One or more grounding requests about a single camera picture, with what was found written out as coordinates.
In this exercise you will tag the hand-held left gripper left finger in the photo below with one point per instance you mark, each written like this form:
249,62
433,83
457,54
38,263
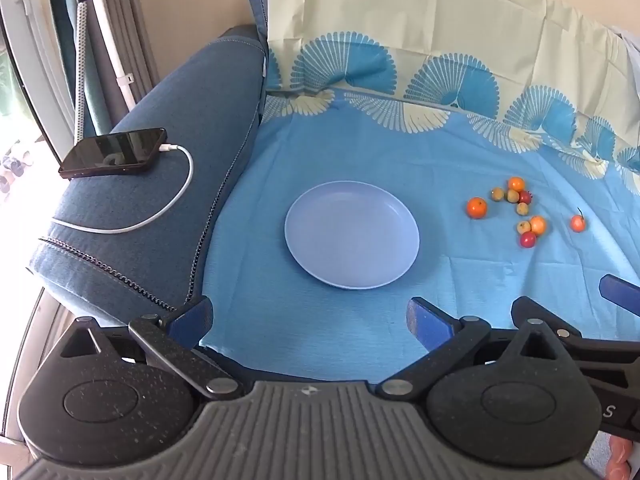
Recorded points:
192,320

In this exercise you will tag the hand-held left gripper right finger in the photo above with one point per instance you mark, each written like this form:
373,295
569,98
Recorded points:
425,322

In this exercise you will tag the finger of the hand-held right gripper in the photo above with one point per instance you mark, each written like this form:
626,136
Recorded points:
620,290
600,346

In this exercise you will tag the orange tangerine with stem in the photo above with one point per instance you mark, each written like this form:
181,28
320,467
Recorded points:
578,223

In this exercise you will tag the small red fruit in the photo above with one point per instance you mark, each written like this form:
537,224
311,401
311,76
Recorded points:
525,197
528,240

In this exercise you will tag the light blue plate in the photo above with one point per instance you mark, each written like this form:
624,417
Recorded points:
350,235

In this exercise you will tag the tan longan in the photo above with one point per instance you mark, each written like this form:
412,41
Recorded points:
497,194
523,226
512,196
522,208

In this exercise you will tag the person's right hand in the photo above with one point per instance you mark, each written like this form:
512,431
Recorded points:
622,455

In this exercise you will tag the blue fan-print bedsheet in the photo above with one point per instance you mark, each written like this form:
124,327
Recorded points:
400,150

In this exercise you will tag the black smartphone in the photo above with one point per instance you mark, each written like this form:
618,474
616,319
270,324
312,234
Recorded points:
110,152

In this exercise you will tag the blue sofa armrest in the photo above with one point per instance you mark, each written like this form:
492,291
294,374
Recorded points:
165,135

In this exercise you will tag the white pole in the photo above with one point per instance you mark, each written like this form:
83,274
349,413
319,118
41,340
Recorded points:
129,96

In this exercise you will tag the teal curtain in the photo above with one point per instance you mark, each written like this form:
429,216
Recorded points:
100,105

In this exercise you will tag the white pole clip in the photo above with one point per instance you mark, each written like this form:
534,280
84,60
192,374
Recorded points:
125,80

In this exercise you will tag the pale plastic sheet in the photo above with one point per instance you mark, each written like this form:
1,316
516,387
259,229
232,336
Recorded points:
632,40

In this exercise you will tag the grey curtain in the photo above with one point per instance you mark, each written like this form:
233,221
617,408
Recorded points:
135,15

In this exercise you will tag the white window frame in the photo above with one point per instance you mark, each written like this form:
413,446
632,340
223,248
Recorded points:
30,35

